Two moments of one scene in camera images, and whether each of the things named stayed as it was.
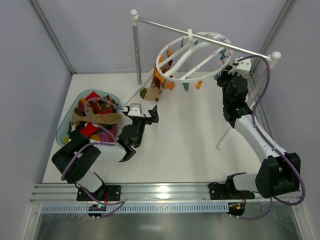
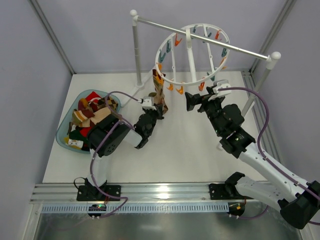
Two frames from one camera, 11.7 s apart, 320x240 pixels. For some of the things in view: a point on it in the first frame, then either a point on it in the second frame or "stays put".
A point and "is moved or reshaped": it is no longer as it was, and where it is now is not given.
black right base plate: (220, 191) stays put
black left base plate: (105, 193) stays put
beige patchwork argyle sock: (161, 79) is moved or reshaped
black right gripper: (225, 77) → (203, 101)
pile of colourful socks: (97, 117) stays put
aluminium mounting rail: (67, 193) stays put
